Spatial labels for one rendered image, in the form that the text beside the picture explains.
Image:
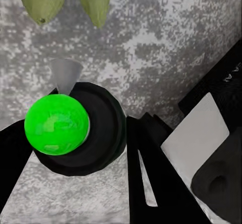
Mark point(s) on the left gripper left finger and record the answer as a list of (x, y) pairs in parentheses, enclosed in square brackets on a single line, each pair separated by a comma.
[(15, 151)]

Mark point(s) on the insectifuge atomizer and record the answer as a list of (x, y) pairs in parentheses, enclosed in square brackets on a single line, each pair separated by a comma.
[(79, 128)]

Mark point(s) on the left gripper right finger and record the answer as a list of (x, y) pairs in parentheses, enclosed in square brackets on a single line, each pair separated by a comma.
[(175, 203)]

